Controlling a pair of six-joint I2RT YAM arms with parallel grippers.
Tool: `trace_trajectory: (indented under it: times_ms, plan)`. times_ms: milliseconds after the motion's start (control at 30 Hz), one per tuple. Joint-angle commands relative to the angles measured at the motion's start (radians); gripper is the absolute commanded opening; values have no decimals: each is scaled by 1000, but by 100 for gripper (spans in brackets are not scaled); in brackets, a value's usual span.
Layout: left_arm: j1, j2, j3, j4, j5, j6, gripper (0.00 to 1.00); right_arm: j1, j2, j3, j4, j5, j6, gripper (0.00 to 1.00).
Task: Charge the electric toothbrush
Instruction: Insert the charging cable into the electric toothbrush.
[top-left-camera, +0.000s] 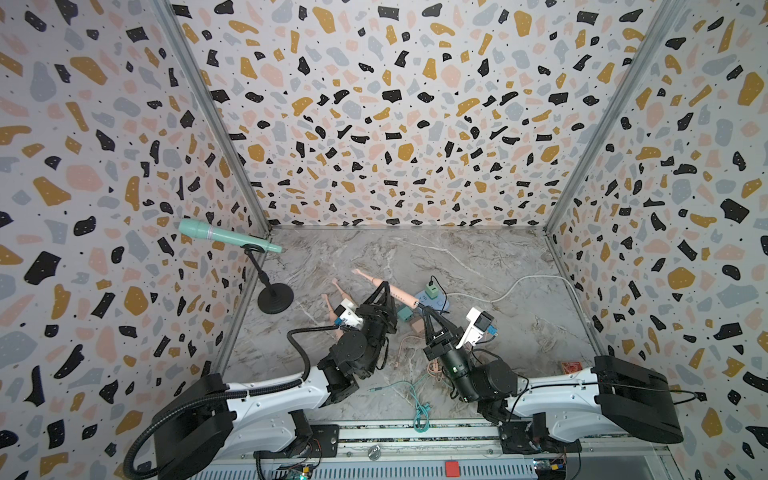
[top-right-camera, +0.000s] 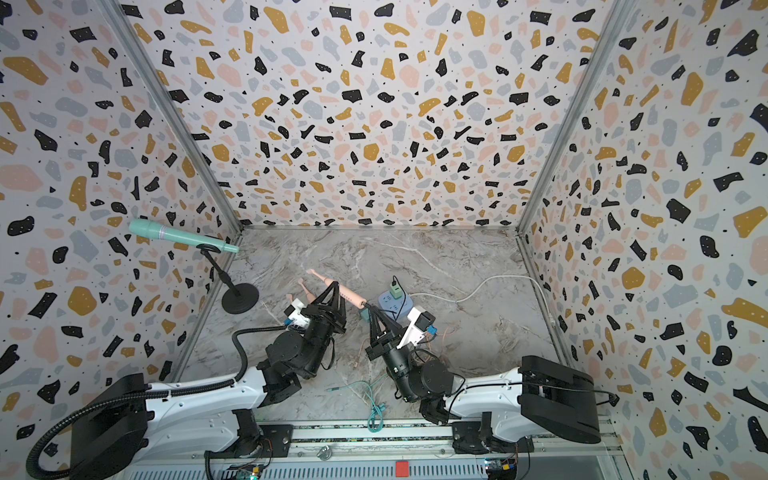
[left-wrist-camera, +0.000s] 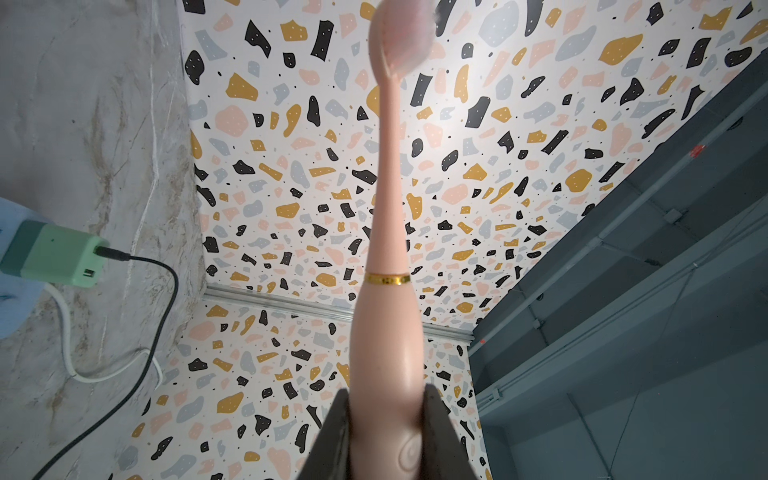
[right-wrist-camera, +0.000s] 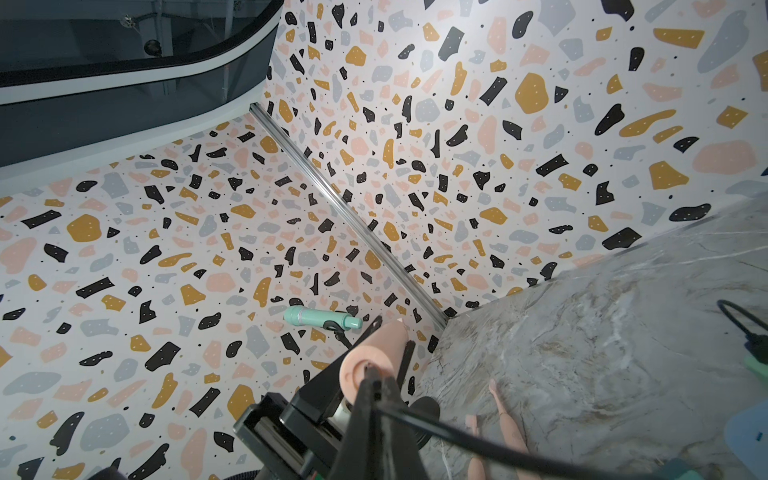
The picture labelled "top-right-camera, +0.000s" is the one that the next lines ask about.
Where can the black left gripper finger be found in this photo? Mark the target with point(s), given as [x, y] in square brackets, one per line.
[323, 307]
[338, 309]

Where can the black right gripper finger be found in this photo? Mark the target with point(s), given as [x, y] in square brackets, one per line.
[375, 315]
[392, 329]

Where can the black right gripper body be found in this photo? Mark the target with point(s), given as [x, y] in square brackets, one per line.
[400, 356]

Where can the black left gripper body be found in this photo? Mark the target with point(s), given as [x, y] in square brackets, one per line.
[320, 335]

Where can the green charger plug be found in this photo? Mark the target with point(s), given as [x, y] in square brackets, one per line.
[396, 290]

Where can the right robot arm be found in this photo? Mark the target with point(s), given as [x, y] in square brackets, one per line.
[538, 396]

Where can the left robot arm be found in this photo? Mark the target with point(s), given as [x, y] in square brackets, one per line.
[134, 420]

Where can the blue power strip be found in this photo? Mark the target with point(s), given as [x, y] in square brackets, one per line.
[395, 308]

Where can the red button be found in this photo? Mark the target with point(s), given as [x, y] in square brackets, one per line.
[402, 469]

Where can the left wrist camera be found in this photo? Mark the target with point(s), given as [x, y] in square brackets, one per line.
[295, 319]

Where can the metal base rail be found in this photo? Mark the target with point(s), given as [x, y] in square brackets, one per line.
[347, 450]

